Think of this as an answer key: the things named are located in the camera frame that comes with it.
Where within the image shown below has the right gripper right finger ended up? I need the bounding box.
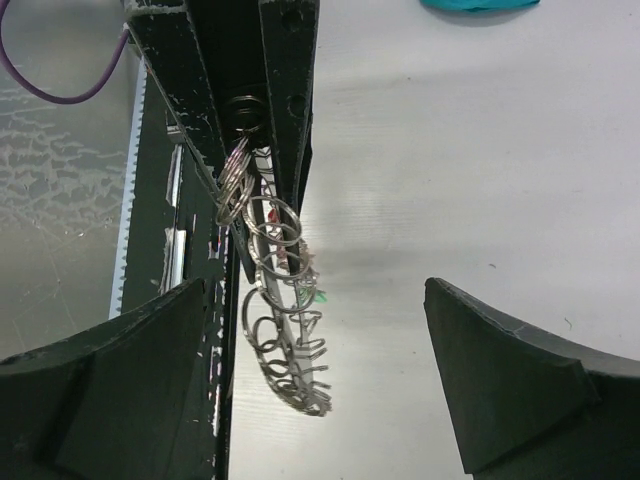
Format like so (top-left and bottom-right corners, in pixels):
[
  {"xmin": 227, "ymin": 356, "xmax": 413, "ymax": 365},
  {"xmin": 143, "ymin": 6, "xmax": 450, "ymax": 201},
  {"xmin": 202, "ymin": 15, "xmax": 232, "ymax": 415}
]
[{"xmin": 258, "ymin": 1, "xmax": 320, "ymax": 210}]

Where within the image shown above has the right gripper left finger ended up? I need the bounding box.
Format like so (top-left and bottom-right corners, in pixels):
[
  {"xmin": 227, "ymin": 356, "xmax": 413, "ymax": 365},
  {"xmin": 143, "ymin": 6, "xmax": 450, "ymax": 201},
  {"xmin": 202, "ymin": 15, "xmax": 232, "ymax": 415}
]
[{"xmin": 124, "ymin": 1, "xmax": 235, "ymax": 205}]

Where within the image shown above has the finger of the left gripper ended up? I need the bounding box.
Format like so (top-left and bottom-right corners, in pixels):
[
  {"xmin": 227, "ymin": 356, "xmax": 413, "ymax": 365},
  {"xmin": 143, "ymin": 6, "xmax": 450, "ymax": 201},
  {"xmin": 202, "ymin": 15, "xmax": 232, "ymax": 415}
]
[
  {"xmin": 424, "ymin": 278, "xmax": 639, "ymax": 479},
  {"xmin": 1, "ymin": 280, "xmax": 206, "ymax": 479}
]

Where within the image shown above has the silver keyring with keys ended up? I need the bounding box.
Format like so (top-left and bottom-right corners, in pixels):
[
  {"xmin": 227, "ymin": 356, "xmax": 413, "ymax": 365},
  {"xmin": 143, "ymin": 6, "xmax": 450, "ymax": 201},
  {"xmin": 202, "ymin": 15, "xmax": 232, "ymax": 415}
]
[{"xmin": 217, "ymin": 94, "xmax": 332, "ymax": 417}]

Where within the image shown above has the teal cloth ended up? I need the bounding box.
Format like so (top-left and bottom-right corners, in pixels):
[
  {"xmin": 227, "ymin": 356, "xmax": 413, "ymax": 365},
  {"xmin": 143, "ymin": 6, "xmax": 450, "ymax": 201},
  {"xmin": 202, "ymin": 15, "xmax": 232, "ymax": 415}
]
[{"xmin": 420, "ymin": 0, "xmax": 540, "ymax": 14}]

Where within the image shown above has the white slotted cable duct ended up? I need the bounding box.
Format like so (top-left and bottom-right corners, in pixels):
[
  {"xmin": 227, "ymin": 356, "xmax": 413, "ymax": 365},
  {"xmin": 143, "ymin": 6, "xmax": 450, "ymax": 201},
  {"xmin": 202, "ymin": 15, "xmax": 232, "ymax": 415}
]
[{"xmin": 108, "ymin": 59, "xmax": 147, "ymax": 319}]

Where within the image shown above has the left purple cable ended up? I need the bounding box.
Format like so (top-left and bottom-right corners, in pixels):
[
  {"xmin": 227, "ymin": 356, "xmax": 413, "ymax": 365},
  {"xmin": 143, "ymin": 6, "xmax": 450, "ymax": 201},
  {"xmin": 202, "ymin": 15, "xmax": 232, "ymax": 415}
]
[{"xmin": 0, "ymin": 0, "xmax": 129, "ymax": 105}]

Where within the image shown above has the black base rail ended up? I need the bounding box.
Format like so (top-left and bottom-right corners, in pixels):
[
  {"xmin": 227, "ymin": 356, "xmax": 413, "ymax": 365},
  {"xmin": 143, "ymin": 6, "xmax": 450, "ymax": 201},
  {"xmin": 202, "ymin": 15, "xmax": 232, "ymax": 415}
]
[{"xmin": 111, "ymin": 63, "xmax": 238, "ymax": 479}]

